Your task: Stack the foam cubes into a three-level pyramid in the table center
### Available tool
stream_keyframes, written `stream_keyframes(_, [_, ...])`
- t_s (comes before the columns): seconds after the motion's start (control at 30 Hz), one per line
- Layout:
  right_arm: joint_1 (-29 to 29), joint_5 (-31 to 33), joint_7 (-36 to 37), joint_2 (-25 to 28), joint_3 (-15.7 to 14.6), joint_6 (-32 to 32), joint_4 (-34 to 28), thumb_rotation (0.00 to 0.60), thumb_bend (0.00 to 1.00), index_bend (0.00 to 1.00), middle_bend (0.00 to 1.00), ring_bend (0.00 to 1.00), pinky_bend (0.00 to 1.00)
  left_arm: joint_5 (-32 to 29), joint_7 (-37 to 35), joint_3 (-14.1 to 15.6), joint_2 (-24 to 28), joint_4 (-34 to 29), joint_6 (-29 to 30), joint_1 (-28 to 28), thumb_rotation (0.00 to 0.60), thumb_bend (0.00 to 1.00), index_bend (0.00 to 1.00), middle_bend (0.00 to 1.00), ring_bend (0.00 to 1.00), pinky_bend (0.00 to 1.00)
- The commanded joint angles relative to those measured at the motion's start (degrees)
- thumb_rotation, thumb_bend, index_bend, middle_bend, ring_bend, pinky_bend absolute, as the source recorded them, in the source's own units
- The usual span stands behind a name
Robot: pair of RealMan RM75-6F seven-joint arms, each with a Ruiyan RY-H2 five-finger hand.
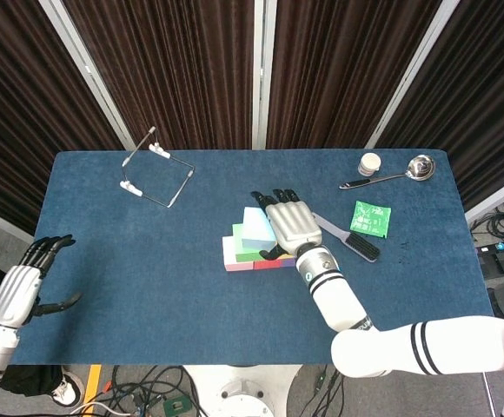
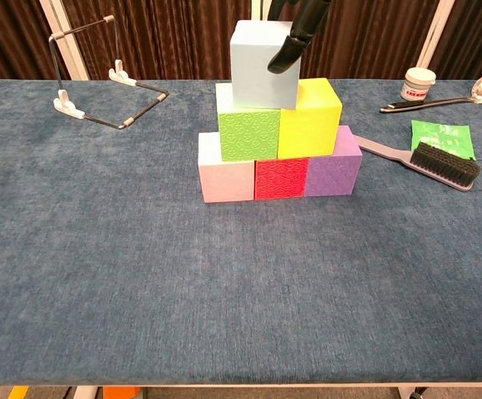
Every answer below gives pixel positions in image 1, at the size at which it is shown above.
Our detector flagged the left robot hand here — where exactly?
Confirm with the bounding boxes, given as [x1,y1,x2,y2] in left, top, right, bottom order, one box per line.
[0,234,83,329]

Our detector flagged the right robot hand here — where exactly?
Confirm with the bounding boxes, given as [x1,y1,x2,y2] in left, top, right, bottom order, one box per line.
[250,188,324,261]

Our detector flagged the light blue cube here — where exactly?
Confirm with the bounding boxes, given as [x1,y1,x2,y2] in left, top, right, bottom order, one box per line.
[241,206,278,252]

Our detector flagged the green cube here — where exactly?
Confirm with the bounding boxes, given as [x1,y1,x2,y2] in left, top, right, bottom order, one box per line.
[231,222,262,263]

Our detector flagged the pink white cube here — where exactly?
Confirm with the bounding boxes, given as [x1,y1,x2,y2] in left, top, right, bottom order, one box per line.
[222,235,255,273]

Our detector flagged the grey brush black bristles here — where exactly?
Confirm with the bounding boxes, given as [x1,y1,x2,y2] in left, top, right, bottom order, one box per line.
[311,212,382,263]

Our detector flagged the green sachet packet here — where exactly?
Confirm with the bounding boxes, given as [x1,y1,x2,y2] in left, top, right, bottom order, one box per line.
[348,200,393,239]

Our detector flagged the small white jar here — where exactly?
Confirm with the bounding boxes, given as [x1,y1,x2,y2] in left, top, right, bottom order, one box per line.
[357,152,382,176]

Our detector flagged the yellow floor tape strip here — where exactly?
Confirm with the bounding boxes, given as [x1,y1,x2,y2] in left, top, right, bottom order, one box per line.
[82,364,103,407]

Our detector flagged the blue fabric table mat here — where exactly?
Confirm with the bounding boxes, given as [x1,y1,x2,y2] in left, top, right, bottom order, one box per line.
[2,149,504,366]

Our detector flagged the dark brown curtain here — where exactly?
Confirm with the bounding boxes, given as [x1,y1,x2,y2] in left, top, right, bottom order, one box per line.
[265,0,444,151]
[63,0,255,151]
[375,0,504,209]
[0,0,125,234]

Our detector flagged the small green box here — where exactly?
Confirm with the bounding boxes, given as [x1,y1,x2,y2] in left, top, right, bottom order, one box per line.
[162,395,191,417]

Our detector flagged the black power strip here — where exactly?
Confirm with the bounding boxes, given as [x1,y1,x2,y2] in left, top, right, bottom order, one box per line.
[475,241,504,277]

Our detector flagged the metal ladle black handle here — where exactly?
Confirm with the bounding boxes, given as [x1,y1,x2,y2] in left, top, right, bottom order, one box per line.
[338,155,437,190]

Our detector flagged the tangled black floor cables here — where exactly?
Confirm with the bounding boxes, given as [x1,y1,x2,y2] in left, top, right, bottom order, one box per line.
[102,364,203,417]
[471,197,504,244]

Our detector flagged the metal wire stand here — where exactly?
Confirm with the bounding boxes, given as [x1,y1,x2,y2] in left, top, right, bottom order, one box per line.
[118,125,196,209]

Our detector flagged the black cable green plug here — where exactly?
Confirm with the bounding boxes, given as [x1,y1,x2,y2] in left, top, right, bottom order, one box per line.
[310,364,344,417]

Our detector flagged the white partition frame post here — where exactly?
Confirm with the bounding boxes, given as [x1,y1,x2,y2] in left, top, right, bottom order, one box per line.
[363,0,461,149]
[253,0,278,151]
[37,0,136,151]

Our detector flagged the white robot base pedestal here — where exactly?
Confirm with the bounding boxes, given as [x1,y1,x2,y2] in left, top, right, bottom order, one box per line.
[181,364,302,417]

